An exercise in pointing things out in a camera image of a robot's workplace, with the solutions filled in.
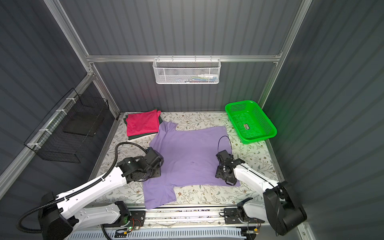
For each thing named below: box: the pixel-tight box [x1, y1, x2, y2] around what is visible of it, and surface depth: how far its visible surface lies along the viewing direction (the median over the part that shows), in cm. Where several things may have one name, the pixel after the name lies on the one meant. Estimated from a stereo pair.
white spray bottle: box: [198, 74, 219, 78], surface depth 93 cm
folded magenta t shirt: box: [126, 109, 161, 137], surface depth 108 cm
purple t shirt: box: [132, 120, 241, 210], surface depth 91 cm
